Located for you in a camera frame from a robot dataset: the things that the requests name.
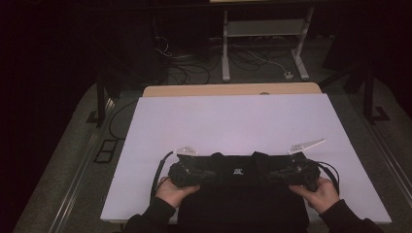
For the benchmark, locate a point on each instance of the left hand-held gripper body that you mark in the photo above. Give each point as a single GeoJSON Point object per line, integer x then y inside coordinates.
{"type": "Point", "coordinates": [181, 173]}

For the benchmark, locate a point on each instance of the person's right hand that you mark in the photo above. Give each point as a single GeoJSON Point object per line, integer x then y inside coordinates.
{"type": "Point", "coordinates": [320, 197]}

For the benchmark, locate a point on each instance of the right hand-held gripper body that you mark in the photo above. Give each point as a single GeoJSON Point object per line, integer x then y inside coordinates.
{"type": "Point", "coordinates": [304, 173]}

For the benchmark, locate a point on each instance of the white board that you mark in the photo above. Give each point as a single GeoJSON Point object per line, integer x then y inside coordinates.
{"type": "Point", "coordinates": [233, 123]}

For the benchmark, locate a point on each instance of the black metal stand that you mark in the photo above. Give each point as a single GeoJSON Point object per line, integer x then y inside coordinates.
{"type": "Point", "coordinates": [101, 100]}
{"type": "Point", "coordinates": [369, 97]}

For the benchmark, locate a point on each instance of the grey metal desk frame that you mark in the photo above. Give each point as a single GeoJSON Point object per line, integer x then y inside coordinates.
{"type": "Point", "coordinates": [265, 27]}

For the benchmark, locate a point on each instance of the person's left hand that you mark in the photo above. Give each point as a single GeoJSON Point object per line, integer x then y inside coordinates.
{"type": "Point", "coordinates": [173, 194]}

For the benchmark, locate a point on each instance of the black tank top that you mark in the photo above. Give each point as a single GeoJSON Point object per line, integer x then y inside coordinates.
{"type": "Point", "coordinates": [243, 200]}

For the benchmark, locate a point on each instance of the light wooden table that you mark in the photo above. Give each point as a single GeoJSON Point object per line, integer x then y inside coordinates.
{"type": "Point", "coordinates": [181, 90]}

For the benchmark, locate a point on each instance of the metal floor rail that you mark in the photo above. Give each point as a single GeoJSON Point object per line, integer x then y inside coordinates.
{"type": "Point", "coordinates": [81, 171]}
{"type": "Point", "coordinates": [393, 163]}

